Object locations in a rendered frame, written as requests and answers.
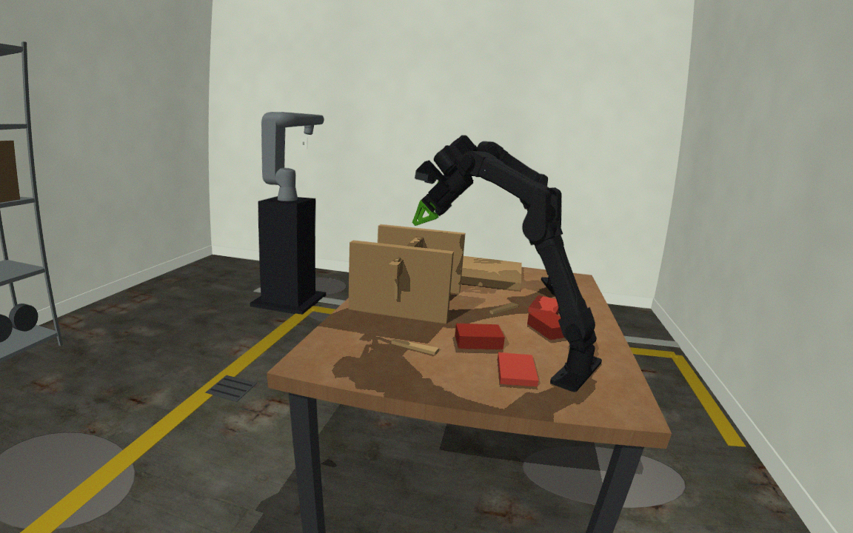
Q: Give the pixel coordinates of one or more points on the tan flat square board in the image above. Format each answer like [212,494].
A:
[491,273]

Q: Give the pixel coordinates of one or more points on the tan wooden board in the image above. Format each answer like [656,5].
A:
[424,285]
[433,239]

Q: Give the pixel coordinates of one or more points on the tan wooden rail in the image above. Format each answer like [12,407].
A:
[396,268]

